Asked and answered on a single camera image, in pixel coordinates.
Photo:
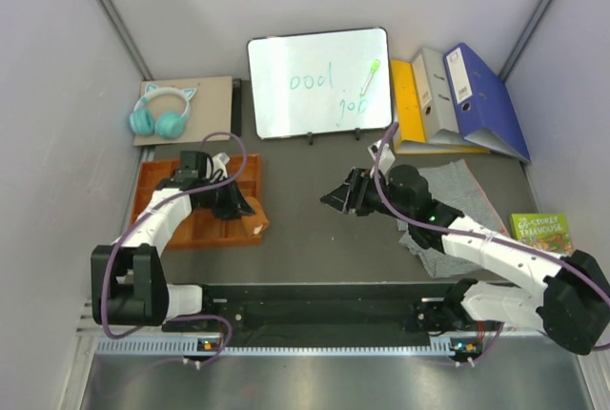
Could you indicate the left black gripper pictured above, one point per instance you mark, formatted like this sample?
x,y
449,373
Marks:
x,y
235,205

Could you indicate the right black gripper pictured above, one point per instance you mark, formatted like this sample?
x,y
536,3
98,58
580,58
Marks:
x,y
344,198

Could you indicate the orange underwear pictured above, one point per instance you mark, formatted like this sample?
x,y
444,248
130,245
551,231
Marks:
x,y
256,224

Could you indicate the grey striped underwear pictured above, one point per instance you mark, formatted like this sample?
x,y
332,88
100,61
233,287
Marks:
x,y
455,185

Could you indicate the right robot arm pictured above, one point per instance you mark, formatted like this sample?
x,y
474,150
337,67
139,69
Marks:
x,y
564,297

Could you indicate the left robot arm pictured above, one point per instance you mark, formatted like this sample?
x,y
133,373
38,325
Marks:
x,y
128,285

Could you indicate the orange compartment tray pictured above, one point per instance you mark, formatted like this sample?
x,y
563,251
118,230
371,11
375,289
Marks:
x,y
200,230

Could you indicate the yellow binder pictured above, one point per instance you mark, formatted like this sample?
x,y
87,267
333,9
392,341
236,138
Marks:
x,y
410,136

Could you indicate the beige board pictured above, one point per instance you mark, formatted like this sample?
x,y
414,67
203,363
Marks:
x,y
205,102

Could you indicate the teal cat-ear headphones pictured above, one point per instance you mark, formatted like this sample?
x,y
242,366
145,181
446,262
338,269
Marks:
x,y
169,124

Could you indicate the whiteboard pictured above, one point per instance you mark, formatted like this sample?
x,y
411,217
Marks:
x,y
310,83

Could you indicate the grey binder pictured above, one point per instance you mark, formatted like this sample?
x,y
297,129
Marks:
x,y
435,100

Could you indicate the green marker pen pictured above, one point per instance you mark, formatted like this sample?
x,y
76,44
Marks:
x,y
372,71

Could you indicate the blue binder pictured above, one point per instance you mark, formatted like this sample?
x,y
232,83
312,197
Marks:
x,y
484,110

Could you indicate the green treehouse book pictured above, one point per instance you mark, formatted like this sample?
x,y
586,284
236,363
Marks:
x,y
547,232

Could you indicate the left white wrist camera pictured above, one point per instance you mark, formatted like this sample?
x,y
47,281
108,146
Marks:
x,y
219,166

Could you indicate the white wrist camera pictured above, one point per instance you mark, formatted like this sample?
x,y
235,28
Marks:
x,y
219,166
381,152

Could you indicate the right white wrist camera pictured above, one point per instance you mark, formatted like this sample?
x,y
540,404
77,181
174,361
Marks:
x,y
381,152

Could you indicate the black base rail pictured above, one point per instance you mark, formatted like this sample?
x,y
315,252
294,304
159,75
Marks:
x,y
334,315

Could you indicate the grey cable duct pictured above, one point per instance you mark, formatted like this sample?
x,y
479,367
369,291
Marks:
x,y
200,348

